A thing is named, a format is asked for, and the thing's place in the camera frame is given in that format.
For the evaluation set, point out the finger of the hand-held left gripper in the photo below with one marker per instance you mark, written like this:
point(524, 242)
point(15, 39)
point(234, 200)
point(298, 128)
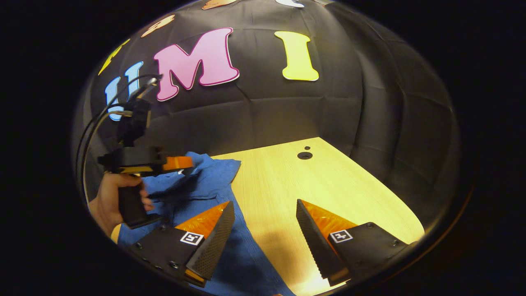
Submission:
point(176, 163)

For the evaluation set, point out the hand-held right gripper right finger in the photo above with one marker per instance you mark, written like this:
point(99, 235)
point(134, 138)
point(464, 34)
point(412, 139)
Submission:
point(314, 242)

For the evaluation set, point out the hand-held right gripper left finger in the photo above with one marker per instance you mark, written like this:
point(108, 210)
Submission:
point(213, 246)

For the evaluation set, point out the blue button shirt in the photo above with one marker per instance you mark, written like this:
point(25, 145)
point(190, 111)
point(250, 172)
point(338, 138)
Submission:
point(193, 189)

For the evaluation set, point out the round black table grommet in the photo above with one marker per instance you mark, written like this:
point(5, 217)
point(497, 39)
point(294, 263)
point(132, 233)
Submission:
point(304, 155)

